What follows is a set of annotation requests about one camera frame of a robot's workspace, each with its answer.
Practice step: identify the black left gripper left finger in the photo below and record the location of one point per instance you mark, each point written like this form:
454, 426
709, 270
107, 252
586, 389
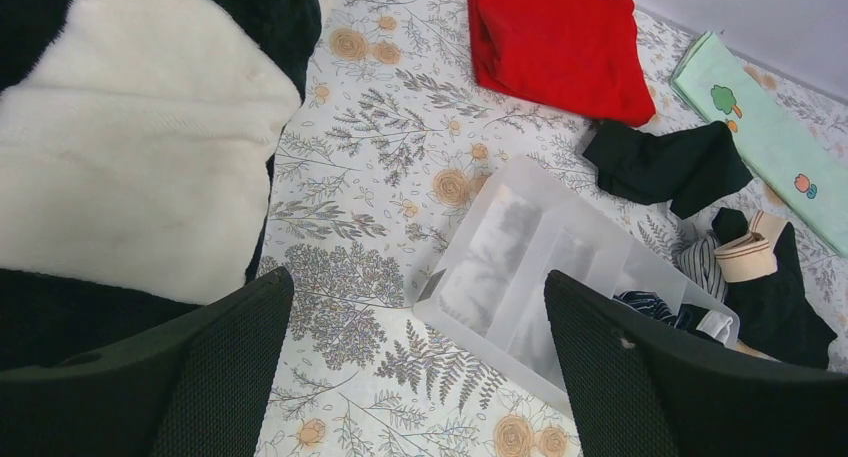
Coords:
94, 370

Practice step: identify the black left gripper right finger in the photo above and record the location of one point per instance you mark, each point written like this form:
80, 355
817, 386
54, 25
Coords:
639, 387

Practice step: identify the black underwear beige waistband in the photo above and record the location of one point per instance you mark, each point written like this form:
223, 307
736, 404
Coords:
759, 261

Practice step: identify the navy striped rolled underwear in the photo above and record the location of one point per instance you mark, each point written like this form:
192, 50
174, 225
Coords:
648, 304

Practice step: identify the black rolled underwear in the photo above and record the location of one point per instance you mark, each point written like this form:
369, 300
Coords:
689, 318

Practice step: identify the grey striped underwear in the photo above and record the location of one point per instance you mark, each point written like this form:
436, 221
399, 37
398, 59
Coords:
699, 263

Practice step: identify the clear plastic organizer box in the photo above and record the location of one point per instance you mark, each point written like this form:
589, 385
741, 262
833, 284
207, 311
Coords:
486, 293

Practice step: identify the black crumpled garment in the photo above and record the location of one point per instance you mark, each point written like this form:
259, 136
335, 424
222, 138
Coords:
689, 169

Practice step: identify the black white checkered blanket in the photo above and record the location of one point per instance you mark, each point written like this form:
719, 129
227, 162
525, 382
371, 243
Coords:
137, 146

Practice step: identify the mint green printed cloth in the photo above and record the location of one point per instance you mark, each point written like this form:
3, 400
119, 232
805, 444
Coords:
711, 80

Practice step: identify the floral table cloth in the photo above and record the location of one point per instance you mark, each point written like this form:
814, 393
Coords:
373, 177

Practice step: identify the red folded cloth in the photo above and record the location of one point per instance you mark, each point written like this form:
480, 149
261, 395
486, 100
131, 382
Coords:
579, 56

